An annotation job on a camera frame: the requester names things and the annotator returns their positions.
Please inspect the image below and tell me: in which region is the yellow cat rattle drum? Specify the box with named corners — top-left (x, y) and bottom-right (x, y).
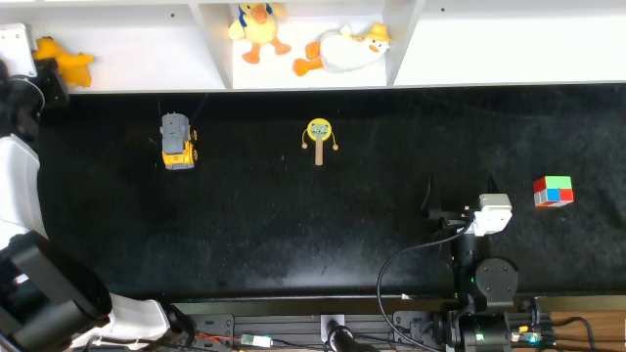
top-left (300, 117), bottom-right (339, 167)

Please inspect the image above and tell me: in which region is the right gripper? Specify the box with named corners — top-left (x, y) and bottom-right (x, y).
top-left (421, 172), bottom-right (501, 232)

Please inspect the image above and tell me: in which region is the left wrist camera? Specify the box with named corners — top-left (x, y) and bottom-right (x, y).
top-left (0, 22), bottom-right (39, 79)

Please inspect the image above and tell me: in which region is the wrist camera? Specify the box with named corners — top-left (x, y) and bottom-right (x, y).
top-left (0, 22), bottom-right (39, 79)
top-left (471, 193), bottom-right (514, 238)

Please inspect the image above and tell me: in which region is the grey and yellow toy truck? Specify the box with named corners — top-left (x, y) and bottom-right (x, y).
top-left (159, 112), bottom-right (200, 171)

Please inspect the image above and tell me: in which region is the many-coloured puzzle cube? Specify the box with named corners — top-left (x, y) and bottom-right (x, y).
top-left (532, 175), bottom-right (575, 208)

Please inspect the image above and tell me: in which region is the white plush duck yellow hat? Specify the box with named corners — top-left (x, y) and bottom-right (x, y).
top-left (292, 22), bottom-right (392, 77)

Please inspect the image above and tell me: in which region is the yellow rubber duck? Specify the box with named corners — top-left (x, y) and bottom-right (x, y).
top-left (32, 36), bottom-right (95, 89)

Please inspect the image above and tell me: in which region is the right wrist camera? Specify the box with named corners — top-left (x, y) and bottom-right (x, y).
top-left (471, 193), bottom-right (514, 238)

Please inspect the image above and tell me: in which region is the white shelf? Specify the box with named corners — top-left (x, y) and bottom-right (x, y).
top-left (0, 0), bottom-right (626, 94)

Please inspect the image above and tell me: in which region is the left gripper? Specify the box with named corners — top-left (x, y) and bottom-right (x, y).
top-left (32, 57), bottom-right (70, 110)

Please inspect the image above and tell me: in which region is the black cable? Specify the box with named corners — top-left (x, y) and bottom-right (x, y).
top-left (376, 214), bottom-right (478, 352)

